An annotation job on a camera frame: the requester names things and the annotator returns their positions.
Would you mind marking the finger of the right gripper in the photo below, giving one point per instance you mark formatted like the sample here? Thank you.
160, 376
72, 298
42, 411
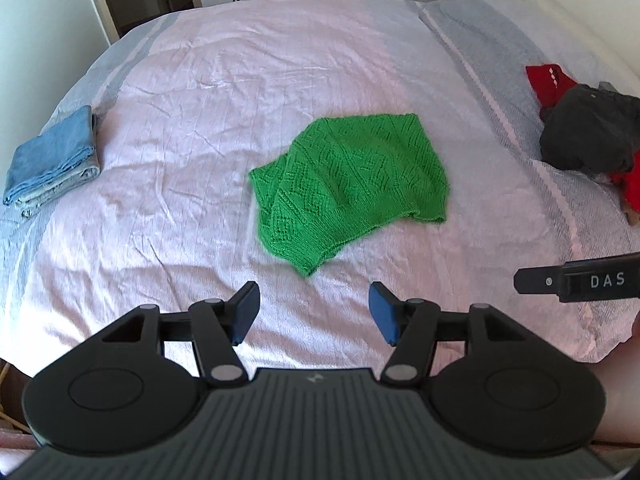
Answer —
542, 280

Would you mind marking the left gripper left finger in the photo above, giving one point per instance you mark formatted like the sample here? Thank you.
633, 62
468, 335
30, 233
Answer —
217, 327

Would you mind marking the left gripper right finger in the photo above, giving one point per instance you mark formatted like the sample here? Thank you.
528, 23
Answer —
409, 326

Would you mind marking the green knitted sweater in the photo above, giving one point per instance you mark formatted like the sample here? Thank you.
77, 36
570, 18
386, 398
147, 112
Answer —
343, 178

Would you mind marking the dark grey trousers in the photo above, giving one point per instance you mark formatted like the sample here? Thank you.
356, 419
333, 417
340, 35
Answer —
592, 130

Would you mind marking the red knitted garment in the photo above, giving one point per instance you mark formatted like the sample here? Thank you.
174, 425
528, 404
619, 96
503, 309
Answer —
550, 83

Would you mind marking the folded blue jeans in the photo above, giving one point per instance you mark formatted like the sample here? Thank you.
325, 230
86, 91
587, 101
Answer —
53, 163

